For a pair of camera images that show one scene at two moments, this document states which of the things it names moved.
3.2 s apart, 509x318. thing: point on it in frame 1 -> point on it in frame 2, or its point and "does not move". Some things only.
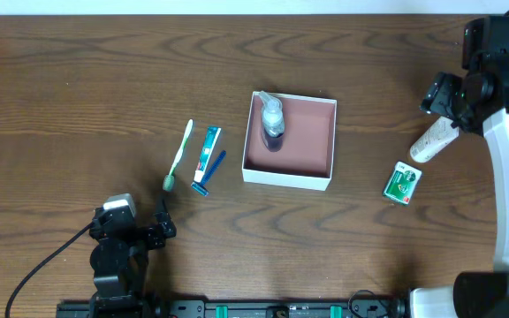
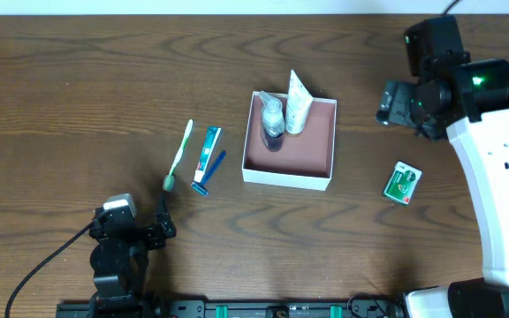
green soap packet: (402, 182) does not move
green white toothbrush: (169, 180) does not move
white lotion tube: (437, 136) -> (298, 106)
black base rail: (239, 309) does not move
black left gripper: (146, 234) does not move
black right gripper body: (442, 94) -> (393, 106)
